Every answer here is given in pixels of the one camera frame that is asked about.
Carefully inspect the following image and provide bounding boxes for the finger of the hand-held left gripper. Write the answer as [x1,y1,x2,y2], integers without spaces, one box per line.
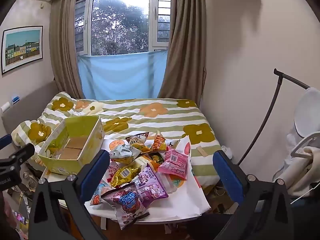
[0,134,12,151]
[0,143,35,167]

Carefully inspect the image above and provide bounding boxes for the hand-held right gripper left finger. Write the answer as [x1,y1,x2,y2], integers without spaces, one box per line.
[28,149,110,240]

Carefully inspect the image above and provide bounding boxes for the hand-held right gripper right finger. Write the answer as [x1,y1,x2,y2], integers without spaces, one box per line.
[212,149,293,240]

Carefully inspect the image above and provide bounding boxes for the light blue snack packet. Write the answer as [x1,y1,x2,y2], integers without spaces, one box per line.
[90,180,113,206]

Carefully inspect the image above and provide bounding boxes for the gold snack packet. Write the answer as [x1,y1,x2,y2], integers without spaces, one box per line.
[110,166,142,188]

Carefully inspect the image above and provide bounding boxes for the yellow cardboard box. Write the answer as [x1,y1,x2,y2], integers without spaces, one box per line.
[37,115,105,176]

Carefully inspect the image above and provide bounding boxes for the silver snack packet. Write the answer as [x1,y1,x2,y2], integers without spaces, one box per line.
[109,144,142,165]

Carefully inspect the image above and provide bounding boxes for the red snack packet blue label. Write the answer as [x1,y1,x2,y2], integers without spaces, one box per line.
[102,184,150,230]

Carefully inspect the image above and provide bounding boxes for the yellow snack packet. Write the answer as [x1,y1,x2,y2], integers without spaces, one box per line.
[125,132,152,153]

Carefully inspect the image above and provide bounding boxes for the pink snack packet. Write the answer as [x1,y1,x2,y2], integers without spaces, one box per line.
[157,148,190,180]

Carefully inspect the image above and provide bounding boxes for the purple snack packet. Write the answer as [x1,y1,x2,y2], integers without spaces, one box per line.
[132,164,169,208]

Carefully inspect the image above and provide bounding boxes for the translucent white snack packet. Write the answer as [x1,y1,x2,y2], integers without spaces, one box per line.
[159,172,185,194]

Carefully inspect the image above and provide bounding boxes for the dark green snack packet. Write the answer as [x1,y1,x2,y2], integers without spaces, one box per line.
[149,152,167,172]

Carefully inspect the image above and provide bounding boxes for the white snack packet black print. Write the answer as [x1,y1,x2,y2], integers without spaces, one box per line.
[165,139,180,150]

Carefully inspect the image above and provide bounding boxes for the orange snack packet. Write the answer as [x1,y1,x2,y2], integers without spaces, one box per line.
[151,131,168,152]

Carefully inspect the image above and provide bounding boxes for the grey padded headboard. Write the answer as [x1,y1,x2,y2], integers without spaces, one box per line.
[1,80,58,140]

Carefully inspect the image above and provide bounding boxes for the white fruit-print tablecloth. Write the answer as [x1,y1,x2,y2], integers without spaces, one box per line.
[46,135,212,222]

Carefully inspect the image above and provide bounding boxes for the cream cloth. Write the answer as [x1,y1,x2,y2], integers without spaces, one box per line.
[272,130,320,198]

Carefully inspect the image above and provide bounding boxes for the white clothes hanger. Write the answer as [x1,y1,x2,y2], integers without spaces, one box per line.
[290,132,320,159]

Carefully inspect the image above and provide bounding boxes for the white table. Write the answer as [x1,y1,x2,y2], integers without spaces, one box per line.
[100,212,210,230]

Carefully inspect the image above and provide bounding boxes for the black curved lamp pole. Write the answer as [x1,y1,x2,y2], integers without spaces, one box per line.
[236,68,310,166]

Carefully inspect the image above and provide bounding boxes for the framed houses picture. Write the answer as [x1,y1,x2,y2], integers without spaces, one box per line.
[1,26,43,75]

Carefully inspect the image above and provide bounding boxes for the light blue cloth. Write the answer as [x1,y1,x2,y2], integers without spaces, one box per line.
[77,50,168,100]

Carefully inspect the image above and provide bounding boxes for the white round panel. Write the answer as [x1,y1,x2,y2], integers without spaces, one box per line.
[294,87,320,137]

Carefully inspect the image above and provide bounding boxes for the brown curtain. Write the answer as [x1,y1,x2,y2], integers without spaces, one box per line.
[49,0,84,99]
[157,0,207,103]

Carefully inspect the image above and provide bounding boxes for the window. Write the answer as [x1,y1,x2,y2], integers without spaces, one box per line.
[75,0,173,55]

